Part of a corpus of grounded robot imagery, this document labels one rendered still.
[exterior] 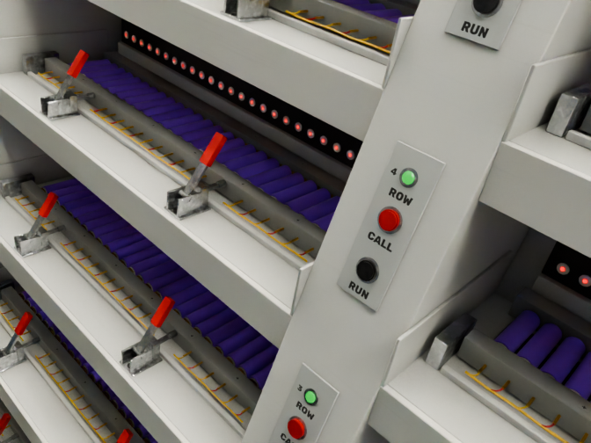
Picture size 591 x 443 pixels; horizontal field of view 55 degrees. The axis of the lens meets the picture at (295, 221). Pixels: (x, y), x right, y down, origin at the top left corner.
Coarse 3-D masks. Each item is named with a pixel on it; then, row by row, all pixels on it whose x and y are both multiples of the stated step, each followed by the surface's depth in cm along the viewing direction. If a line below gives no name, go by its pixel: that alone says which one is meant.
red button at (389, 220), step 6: (384, 210) 41; (390, 210) 41; (384, 216) 41; (390, 216) 40; (396, 216) 40; (384, 222) 41; (390, 222) 40; (396, 222) 40; (384, 228) 41; (390, 228) 40; (396, 228) 41
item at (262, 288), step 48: (0, 48) 78; (48, 48) 83; (96, 48) 89; (0, 96) 77; (48, 144) 71; (96, 144) 67; (144, 144) 69; (288, 144) 69; (96, 192) 66; (144, 192) 60; (192, 240) 55; (240, 240) 56; (288, 240) 57; (240, 288) 52; (288, 288) 51
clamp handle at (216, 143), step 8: (216, 136) 57; (224, 136) 57; (208, 144) 57; (216, 144) 57; (208, 152) 57; (216, 152) 57; (200, 160) 57; (208, 160) 57; (200, 168) 57; (192, 176) 57; (200, 176) 57; (192, 184) 57; (192, 192) 57
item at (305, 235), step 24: (48, 72) 80; (96, 96) 74; (120, 120) 71; (144, 120) 69; (168, 144) 66; (192, 168) 64; (216, 168) 62; (240, 192) 60; (264, 192) 59; (264, 216) 58; (288, 216) 56; (312, 240) 54
